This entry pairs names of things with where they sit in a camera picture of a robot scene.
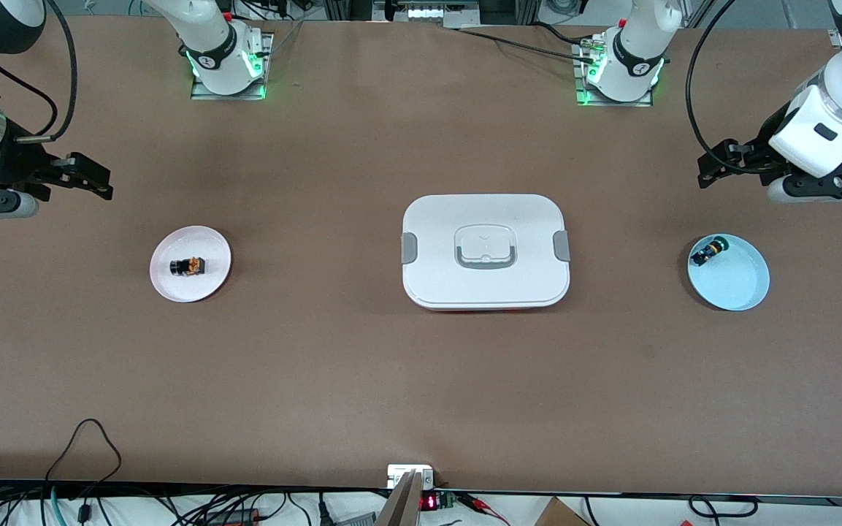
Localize white lunch box grey clips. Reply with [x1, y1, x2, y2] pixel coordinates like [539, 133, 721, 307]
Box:
[400, 194, 572, 313]

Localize black and blue small part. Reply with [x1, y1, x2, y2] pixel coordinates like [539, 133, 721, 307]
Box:
[691, 237, 730, 267]

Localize light blue round plate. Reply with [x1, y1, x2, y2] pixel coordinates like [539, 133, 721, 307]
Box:
[686, 232, 770, 313]

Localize pink round plate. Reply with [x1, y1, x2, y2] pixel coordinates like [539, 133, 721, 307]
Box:
[149, 225, 233, 304]

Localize black power adapter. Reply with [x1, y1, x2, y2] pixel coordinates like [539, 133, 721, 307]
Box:
[202, 508, 261, 525]

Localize brown cardboard piece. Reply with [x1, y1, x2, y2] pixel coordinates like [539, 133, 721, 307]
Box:
[534, 497, 589, 526]

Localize red black clip leads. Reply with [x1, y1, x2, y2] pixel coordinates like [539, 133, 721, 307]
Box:
[457, 493, 510, 526]

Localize white socket block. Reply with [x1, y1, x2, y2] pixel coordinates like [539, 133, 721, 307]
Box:
[387, 464, 435, 489]

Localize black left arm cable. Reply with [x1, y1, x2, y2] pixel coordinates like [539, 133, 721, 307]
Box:
[686, 0, 786, 176]

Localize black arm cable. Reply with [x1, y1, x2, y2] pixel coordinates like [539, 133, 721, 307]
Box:
[0, 0, 78, 143]
[686, 0, 786, 176]

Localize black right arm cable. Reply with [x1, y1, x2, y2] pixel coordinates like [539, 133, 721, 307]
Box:
[0, 0, 78, 143]

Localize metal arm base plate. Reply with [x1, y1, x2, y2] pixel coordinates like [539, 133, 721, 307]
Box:
[191, 33, 274, 101]
[574, 40, 654, 108]

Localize thin black looped cable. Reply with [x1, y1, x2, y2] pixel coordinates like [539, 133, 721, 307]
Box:
[45, 418, 123, 487]

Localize black cable on table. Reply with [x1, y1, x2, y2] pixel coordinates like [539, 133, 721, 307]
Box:
[453, 22, 597, 59]

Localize aluminium frame structure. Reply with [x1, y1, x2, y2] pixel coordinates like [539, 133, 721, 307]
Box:
[322, 0, 542, 30]

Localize black coiled cable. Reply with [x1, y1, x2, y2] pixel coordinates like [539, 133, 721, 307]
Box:
[687, 495, 761, 519]

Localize grey mount beam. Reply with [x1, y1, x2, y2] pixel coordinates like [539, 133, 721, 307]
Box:
[375, 470, 425, 526]

